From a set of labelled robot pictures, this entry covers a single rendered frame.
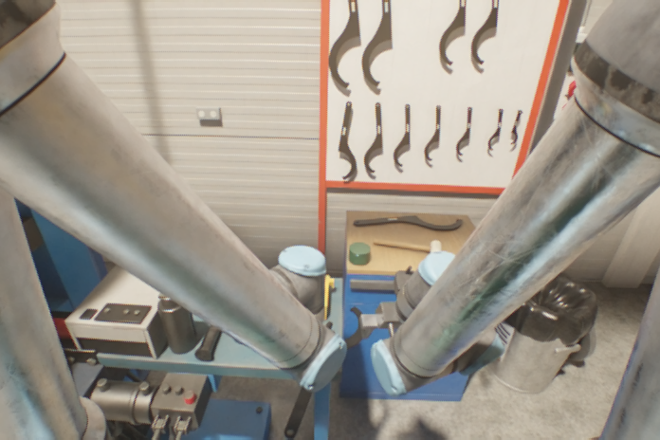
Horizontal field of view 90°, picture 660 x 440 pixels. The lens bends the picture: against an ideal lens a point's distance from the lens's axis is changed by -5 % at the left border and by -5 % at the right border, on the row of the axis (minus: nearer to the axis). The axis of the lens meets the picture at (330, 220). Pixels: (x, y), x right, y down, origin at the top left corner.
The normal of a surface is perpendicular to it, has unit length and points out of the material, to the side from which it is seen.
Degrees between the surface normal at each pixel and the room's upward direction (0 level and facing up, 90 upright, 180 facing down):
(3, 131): 100
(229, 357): 0
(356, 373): 90
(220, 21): 90
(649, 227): 90
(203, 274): 93
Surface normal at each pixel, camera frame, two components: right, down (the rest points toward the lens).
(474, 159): -0.04, 0.48
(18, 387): 0.81, 0.31
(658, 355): -1.00, 0.05
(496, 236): -0.95, 0.09
